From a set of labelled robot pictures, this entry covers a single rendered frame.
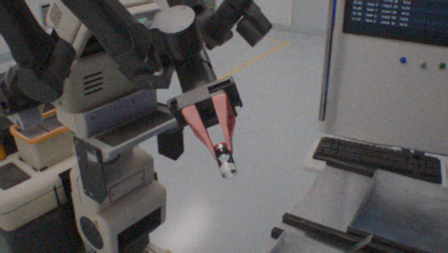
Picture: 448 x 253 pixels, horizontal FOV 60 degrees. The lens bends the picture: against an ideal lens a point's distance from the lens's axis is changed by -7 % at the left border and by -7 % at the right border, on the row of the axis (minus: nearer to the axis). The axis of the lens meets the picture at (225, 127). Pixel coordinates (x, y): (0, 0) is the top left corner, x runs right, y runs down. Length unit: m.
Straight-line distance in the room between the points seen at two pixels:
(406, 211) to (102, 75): 0.77
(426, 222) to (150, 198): 0.70
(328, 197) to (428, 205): 0.25
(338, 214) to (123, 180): 0.55
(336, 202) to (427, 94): 0.54
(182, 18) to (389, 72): 0.89
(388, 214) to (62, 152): 0.95
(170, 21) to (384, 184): 0.72
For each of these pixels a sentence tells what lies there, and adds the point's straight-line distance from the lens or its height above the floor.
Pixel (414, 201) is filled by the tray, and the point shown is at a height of 0.88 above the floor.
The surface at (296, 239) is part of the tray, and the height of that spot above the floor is 0.90.
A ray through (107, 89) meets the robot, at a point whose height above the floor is 1.13.
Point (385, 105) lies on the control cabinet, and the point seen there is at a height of 0.95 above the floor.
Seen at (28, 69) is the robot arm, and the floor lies 1.26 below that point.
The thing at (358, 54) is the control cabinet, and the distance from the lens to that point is 1.36.
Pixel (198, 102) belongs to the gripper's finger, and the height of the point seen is 1.24.
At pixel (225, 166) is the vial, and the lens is 0.54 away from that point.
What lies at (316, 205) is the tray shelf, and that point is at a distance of 1.00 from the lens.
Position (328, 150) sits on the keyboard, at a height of 0.83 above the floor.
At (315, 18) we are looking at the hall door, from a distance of 6.30.
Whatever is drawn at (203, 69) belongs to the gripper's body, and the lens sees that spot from 0.62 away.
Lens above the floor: 1.47
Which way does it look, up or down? 26 degrees down
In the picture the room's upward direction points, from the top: straight up
